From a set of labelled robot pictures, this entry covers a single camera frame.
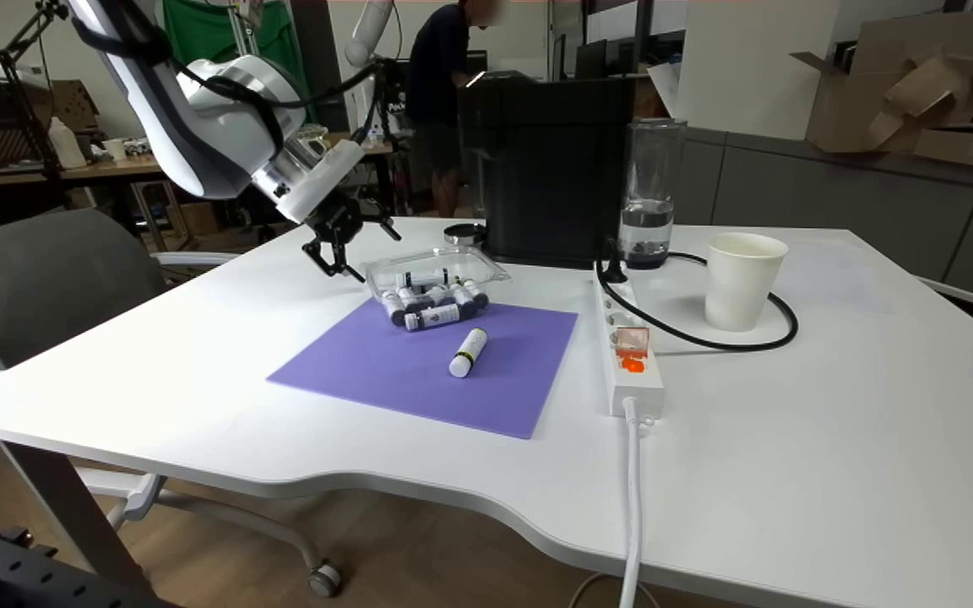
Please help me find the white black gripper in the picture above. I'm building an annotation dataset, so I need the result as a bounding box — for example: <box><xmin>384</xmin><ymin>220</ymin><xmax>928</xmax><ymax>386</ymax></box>
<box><xmin>299</xmin><ymin>193</ymin><xmax>403</xmax><ymax>276</ymax></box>

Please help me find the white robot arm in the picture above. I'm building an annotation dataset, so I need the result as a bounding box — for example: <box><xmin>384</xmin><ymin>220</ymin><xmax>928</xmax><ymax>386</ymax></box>
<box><xmin>67</xmin><ymin>0</ymin><xmax>395</xmax><ymax>276</ymax></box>

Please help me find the white bottle in bowl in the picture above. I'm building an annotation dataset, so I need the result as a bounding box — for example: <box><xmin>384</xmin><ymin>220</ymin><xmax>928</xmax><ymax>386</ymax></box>
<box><xmin>425</xmin><ymin>285</ymin><xmax>455</xmax><ymax>305</ymax></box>
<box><xmin>397</xmin><ymin>271</ymin><xmax>450</xmax><ymax>293</ymax></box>
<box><xmin>451</xmin><ymin>285</ymin><xmax>488</xmax><ymax>309</ymax></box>
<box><xmin>379</xmin><ymin>287</ymin><xmax>414</xmax><ymax>315</ymax></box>
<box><xmin>403</xmin><ymin>305</ymin><xmax>475</xmax><ymax>330</ymax></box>

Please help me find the small white bottle on mat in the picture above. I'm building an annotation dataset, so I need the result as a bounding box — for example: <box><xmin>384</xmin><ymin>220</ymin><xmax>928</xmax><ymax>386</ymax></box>
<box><xmin>450</xmin><ymin>329</ymin><xmax>487</xmax><ymax>378</ymax></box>

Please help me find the person in dark shirt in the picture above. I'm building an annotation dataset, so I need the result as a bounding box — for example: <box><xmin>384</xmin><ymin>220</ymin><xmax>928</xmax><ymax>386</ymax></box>
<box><xmin>405</xmin><ymin>0</ymin><xmax>501</xmax><ymax>215</ymax></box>

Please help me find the purple paper mat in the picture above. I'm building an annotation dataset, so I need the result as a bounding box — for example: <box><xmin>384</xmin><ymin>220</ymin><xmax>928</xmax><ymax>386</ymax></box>
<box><xmin>273</xmin><ymin>300</ymin><xmax>577</xmax><ymax>440</ymax></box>

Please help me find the black coffee machine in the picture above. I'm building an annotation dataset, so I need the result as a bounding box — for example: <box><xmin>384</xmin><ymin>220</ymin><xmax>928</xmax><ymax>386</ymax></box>
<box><xmin>458</xmin><ymin>73</ymin><xmax>631</xmax><ymax>265</ymax></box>

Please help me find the white power strip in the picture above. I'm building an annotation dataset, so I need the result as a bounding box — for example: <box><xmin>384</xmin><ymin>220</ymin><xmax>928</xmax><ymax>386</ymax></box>
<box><xmin>594</xmin><ymin>281</ymin><xmax>665</xmax><ymax>422</ymax></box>

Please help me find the grey office chair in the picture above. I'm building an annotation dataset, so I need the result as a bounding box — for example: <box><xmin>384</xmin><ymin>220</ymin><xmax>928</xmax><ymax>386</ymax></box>
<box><xmin>0</xmin><ymin>210</ymin><xmax>343</xmax><ymax>597</ymax></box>

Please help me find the white paper cup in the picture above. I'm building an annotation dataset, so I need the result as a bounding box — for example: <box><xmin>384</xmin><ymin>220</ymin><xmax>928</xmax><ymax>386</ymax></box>
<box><xmin>707</xmin><ymin>232</ymin><xmax>786</xmax><ymax>330</ymax></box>

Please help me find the cardboard box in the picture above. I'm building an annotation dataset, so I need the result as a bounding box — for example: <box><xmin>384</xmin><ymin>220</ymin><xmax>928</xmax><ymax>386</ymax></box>
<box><xmin>796</xmin><ymin>9</ymin><xmax>973</xmax><ymax>156</ymax></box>

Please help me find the grey cabinet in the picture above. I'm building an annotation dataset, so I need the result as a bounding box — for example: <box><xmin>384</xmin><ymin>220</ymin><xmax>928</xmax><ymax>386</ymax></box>
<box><xmin>676</xmin><ymin>128</ymin><xmax>973</xmax><ymax>293</ymax></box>

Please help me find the black power cable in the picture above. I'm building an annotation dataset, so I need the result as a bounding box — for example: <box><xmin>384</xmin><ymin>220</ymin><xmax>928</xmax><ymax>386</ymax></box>
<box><xmin>594</xmin><ymin>245</ymin><xmax>801</xmax><ymax>356</ymax></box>

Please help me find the white power strip cable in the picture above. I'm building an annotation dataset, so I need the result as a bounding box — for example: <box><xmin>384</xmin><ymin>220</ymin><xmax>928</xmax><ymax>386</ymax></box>
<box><xmin>616</xmin><ymin>395</ymin><xmax>647</xmax><ymax>608</ymax></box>

